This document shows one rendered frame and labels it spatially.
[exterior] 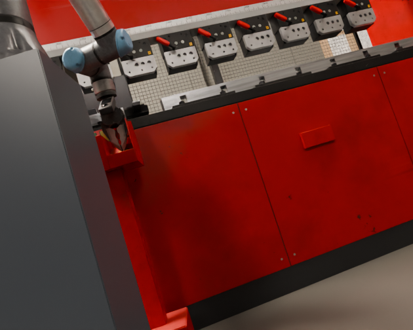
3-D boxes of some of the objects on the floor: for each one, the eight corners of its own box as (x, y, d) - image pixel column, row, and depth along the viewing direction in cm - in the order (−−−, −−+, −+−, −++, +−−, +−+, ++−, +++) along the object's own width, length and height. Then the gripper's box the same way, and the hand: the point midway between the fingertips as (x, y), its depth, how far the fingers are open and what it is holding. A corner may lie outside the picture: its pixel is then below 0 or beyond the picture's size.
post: (272, 251, 232) (184, -17, 251) (269, 251, 237) (183, -12, 256) (278, 249, 233) (191, -18, 252) (276, 248, 238) (189, -13, 257)
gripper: (120, 93, 128) (137, 148, 128) (96, 101, 128) (113, 156, 128) (116, 88, 120) (134, 146, 120) (90, 95, 119) (109, 154, 119)
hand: (121, 147), depth 121 cm, fingers closed
